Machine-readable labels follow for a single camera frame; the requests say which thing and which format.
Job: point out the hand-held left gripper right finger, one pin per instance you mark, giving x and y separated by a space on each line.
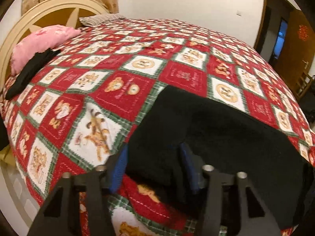
189 167

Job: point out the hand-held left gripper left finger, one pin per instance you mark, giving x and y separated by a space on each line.
118 169

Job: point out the black pants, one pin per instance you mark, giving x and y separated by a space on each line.
221 132

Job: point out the red patchwork printed blanket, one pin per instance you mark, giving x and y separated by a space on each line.
123 78

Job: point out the black folded cloth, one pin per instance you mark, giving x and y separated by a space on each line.
32 71

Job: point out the wooden chair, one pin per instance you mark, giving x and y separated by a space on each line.
304 84

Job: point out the pink pillow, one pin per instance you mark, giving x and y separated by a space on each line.
41 40

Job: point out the striped pillow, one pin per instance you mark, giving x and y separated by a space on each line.
102 19

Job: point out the brown wooden door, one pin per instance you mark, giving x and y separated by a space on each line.
297 51

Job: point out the red paper door decoration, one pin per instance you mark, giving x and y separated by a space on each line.
302 32

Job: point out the cream wooden bed headboard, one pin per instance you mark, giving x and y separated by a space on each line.
14 27

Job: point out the brown wooden door frame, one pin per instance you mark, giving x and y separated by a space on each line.
259 24

